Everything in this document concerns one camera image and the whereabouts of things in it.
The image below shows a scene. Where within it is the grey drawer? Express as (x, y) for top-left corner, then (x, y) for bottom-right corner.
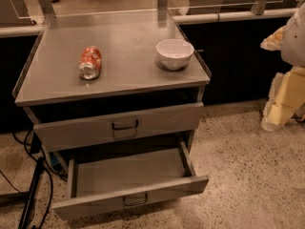
(34, 102), (203, 152)
(53, 140), (209, 220)

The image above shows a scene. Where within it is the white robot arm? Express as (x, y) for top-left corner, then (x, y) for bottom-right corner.
(260, 4), (305, 132)

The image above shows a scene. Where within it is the grey metal drawer cabinet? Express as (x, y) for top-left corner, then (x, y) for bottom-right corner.
(14, 10), (210, 163)

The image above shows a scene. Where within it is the grey top drawer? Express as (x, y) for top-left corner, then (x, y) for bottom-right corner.
(34, 102), (203, 152)

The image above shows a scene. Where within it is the white ceramic bowl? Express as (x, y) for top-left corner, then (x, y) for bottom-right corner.
(156, 39), (194, 71)

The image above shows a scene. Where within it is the orange soda can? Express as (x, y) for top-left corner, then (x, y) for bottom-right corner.
(78, 46), (102, 80)

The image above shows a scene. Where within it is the black floor stand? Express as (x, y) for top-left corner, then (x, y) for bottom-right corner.
(0, 157), (44, 229)

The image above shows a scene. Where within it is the black floor cable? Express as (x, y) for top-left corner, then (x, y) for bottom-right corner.
(0, 129), (69, 229)

